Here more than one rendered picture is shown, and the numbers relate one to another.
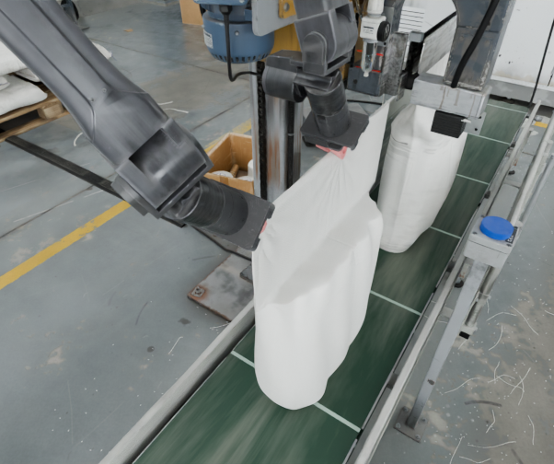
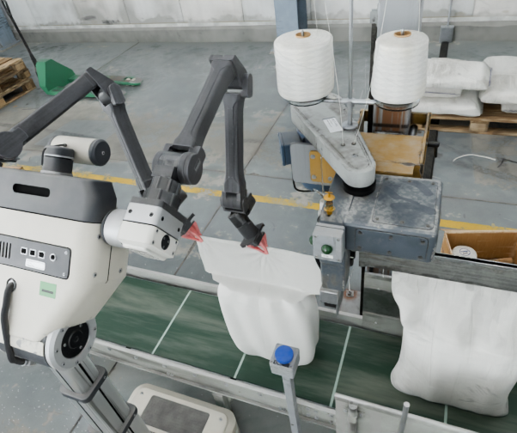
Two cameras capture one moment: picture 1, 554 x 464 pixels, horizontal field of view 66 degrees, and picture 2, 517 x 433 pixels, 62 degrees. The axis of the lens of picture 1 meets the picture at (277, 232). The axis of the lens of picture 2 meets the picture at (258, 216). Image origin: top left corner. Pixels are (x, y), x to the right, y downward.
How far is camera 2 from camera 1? 1.49 m
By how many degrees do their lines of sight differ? 61
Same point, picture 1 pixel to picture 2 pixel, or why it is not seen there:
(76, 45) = (134, 167)
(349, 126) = (248, 239)
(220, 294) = (355, 306)
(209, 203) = not seen: hidden behind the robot
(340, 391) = (254, 364)
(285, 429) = (228, 344)
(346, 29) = (231, 201)
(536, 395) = not seen: outside the picture
